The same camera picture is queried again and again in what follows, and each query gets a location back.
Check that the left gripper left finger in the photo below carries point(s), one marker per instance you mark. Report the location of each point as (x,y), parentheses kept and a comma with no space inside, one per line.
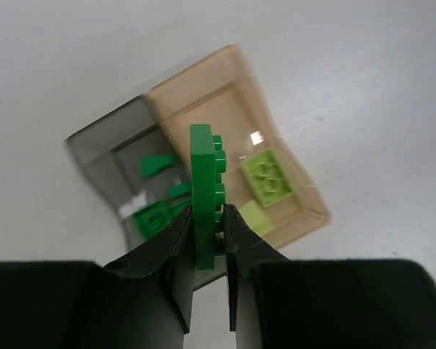
(140,300)

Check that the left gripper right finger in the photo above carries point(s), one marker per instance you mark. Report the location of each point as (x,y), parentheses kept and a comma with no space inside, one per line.
(276,302)

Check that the green square lego brick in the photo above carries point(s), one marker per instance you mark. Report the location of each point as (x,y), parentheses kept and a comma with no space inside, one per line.
(152,219)

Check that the pale yellow lego brick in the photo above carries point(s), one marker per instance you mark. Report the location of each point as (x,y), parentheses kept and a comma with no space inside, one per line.
(255,218)

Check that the lime square lego brick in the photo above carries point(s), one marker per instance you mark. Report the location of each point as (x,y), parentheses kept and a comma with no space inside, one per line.
(266,178)

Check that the small green wedge lego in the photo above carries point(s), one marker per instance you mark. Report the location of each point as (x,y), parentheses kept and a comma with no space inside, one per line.
(152,165)

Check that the dark green lego plate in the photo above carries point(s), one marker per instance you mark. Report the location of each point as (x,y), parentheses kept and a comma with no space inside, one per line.
(208,162)

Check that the long green lego brick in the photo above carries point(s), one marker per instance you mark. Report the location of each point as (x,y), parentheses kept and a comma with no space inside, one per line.
(179,197)

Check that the orange transparent container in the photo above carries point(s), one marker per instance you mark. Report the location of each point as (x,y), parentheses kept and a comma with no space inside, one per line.
(222,91)

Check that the grey transparent container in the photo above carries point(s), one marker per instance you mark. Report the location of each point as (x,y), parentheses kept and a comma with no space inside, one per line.
(108,153)

